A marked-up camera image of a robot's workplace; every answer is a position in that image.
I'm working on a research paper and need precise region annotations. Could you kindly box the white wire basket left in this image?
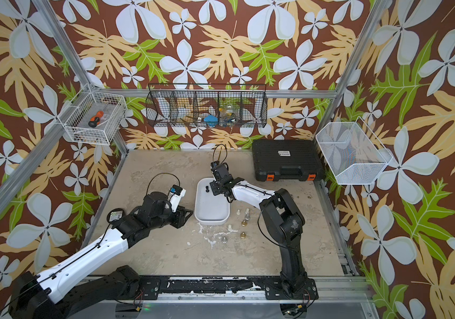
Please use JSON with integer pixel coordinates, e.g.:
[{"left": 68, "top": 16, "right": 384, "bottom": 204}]
[{"left": 61, "top": 87, "right": 127, "bottom": 146}]

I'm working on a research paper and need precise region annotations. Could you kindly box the clear bottle in basket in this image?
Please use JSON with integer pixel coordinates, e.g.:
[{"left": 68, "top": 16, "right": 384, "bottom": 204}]
[{"left": 221, "top": 103, "right": 237, "bottom": 120}]

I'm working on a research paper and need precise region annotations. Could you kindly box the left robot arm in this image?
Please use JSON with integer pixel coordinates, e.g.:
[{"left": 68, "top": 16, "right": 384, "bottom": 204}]
[{"left": 6, "top": 186, "right": 193, "bottom": 318}]

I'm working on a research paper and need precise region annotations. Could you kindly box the white mesh basket right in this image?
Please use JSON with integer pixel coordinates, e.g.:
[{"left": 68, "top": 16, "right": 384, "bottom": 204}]
[{"left": 316, "top": 117, "right": 393, "bottom": 186}]

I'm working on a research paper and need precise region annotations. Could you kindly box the black tool case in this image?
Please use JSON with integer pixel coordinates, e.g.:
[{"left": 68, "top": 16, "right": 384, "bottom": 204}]
[{"left": 251, "top": 140, "right": 326, "bottom": 182}]

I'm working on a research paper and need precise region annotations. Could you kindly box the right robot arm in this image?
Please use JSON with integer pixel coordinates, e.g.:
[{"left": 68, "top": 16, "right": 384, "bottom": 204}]
[{"left": 209, "top": 178, "right": 313, "bottom": 299}]

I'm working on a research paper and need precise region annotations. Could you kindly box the round black tape measure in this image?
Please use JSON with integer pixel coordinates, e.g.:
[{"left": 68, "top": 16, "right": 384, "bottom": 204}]
[{"left": 107, "top": 208, "right": 125, "bottom": 224}]

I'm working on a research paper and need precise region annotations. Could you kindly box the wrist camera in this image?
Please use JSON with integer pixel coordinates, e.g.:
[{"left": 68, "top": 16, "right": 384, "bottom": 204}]
[
  {"left": 210, "top": 161, "right": 230, "bottom": 181},
  {"left": 168, "top": 185, "right": 186, "bottom": 213}
]

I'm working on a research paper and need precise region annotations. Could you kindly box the black wire basket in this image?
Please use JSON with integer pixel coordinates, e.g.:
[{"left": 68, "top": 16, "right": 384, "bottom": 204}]
[{"left": 143, "top": 84, "right": 268, "bottom": 128}]

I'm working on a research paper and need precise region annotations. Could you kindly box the white plastic storage box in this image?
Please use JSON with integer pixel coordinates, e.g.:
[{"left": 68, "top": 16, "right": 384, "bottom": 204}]
[{"left": 194, "top": 178, "right": 230, "bottom": 225}]

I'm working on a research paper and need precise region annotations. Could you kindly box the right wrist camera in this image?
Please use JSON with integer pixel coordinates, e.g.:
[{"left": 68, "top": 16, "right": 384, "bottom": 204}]
[{"left": 210, "top": 161, "right": 230, "bottom": 181}]

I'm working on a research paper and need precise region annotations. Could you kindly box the red black screwdriver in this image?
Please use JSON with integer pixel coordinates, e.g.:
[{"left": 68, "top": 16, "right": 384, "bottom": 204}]
[{"left": 88, "top": 111, "right": 104, "bottom": 128}]

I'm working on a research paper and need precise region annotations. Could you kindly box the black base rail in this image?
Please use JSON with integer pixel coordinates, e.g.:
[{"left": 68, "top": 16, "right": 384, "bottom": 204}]
[{"left": 123, "top": 276, "right": 319, "bottom": 302}]

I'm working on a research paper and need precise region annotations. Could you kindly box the blue object in basket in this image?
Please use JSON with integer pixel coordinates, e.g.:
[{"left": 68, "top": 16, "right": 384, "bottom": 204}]
[{"left": 204, "top": 115, "right": 218, "bottom": 128}]

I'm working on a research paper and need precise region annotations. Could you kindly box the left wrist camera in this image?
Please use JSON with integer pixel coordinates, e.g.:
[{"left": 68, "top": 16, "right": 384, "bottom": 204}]
[{"left": 168, "top": 185, "right": 186, "bottom": 213}]

